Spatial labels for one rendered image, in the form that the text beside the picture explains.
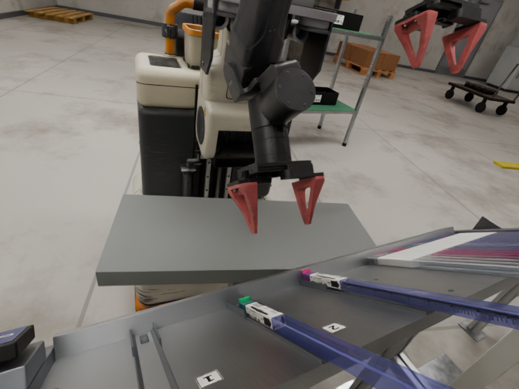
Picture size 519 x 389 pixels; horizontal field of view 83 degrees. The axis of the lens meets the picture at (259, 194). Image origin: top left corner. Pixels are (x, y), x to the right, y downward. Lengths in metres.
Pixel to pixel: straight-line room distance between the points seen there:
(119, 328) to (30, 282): 1.10
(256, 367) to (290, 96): 0.30
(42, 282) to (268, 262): 1.02
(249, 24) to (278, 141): 0.16
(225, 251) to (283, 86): 0.36
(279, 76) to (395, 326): 0.30
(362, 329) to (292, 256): 0.39
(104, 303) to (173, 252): 0.73
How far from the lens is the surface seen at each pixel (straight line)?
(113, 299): 1.32
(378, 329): 0.27
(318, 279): 0.40
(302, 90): 0.40
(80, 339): 0.38
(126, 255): 0.62
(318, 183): 0.46
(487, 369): 1.25
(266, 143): 0.44
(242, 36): 0.44
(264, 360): 0.24
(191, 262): 0.60
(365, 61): 7.48
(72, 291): 1.38
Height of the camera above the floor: 1.04
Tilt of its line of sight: 33 degrees down
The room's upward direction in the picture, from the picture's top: 12 degrees clockwise
